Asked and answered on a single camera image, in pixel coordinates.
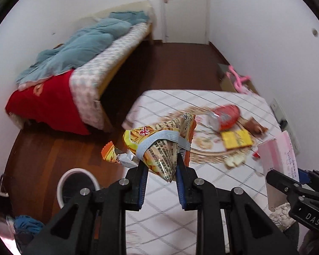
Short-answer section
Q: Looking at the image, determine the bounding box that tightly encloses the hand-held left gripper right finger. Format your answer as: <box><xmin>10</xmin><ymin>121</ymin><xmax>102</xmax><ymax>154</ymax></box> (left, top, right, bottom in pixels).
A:
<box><xmin>175</xmin><ymin>155</ymin><xmax>299</xmax><ymax>255</ymax></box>

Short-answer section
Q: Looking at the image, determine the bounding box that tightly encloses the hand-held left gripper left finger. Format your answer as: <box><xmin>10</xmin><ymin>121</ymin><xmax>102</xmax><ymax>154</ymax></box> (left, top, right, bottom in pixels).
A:
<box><xmin>24</xmin><ymin>161</ymin><xmax>150</xmax><ymax>255</ymax></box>

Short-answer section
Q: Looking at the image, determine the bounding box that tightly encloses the pink paper box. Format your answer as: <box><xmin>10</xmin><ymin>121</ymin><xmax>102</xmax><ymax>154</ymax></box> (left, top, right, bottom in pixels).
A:
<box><xmin>257</xmin><ymin>131</ymin><xmax>300</xmax><ymax>211</ymax></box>

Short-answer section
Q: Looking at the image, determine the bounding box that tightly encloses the orange yellow snack bag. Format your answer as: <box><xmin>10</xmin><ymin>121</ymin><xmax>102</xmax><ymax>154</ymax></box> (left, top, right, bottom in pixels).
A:
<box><xmin>101</xmin><ymin>112</ymin><xmax>197</xmax><ymax>183</ymax></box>

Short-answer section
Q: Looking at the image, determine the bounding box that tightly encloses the white checked tablecloth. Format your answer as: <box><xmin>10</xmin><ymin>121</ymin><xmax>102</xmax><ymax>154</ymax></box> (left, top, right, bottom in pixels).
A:
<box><xmin>121</xmin><ymin>89</ymin><xmax>299</xmax><ymax>255</ymax></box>

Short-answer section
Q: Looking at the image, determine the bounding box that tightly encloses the round cracker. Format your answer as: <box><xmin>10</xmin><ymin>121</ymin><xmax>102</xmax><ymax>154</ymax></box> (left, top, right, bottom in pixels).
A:
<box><xmin>195</xmin><ymin>136</ymin><xmax>214</xmax><ymax>150</ymax></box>

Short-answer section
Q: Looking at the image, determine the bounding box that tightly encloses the small white food scrap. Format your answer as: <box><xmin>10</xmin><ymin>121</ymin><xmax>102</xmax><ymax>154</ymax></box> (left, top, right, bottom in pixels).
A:
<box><xmin>225</xmin><ymin>155</ymin><xmax>245</xmax><ymax>168</ymax></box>

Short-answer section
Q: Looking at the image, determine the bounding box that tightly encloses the yellow flat packet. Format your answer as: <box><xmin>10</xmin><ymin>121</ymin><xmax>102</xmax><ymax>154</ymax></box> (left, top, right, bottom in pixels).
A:
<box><xmin>221</xmin><ymin>129</ymin><xmax>253</xmax><ymax>149</ymax></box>

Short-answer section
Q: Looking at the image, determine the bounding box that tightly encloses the brown crumpled wrapper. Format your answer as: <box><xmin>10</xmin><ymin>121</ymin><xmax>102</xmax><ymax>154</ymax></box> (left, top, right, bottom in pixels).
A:
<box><xmin>242</xmin><ymin>117</ymin><xmax>268</xmax><ymax>138</ymax></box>

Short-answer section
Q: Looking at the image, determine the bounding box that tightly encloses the white round waste bin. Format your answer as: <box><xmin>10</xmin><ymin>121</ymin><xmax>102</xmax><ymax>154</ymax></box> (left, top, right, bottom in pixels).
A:
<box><xmin>57</xmin><ymin>167</ymin><xmax>100</xmax><ymax>211</ymax></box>

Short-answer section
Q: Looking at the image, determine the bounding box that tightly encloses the red snack packet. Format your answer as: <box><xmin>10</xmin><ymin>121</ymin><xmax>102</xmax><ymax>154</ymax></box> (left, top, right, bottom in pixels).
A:
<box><xmin>205</xmin><ymin>104</ymin><xmax>241</xmax><ymax>132</ymax></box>

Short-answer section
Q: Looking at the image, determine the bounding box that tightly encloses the pink clothes hanger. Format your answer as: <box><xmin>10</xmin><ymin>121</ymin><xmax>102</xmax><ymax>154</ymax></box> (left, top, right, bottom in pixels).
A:
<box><xmin>227</xmin><ymin>65</ymin><xmax>253</xmax><ymax>94</ymax></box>

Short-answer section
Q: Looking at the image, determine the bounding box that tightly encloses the patterned bed sheet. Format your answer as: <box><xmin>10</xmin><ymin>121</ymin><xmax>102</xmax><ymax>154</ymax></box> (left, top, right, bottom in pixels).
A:
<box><xmin>69</xmin><ymin>22</ymin><xmax>151</xmax><ymax>132</ymax></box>

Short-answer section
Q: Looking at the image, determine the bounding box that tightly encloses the cardboard box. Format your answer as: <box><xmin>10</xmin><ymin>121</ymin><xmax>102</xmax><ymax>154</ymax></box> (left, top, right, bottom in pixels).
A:
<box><xmin>217</xmin><ymin>63</ymin><xmax>259</xmax><ymax>95</ymax></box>

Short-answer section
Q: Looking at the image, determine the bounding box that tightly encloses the blue cloth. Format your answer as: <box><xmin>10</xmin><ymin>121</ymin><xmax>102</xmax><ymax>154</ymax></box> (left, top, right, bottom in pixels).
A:
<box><xmin>14</xmin><ymin>215</ymin><xmax>45</xmax><ymax>236</ymax></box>

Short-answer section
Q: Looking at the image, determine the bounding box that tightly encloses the wooden bed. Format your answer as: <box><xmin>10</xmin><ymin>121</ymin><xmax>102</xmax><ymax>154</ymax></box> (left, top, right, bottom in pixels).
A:
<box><xmin>5</xmin><ymin>0</ymin><xmax>155</xmax><ymax>136</ymax></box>

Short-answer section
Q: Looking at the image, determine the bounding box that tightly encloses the red blanket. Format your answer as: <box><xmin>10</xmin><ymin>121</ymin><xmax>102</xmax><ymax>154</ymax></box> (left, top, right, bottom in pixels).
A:
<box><xmin>5</xmin><ymin>69</ymin><xmax>91</xmax><ymax>136</ymax></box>

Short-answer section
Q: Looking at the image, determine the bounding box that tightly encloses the light blue duvet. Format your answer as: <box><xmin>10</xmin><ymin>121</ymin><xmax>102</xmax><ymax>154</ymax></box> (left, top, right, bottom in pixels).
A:
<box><xmin>15</xmin><ymin>11</ymin><xmax>150</xmax><ymax>84</ymax></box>

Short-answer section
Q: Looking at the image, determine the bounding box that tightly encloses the white door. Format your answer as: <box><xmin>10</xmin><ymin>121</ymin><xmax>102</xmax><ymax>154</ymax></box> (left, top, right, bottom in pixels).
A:
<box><xmin>157</xmin><ymin>0</ymin><xmax>210</xmax><ymax>44</ymax></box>

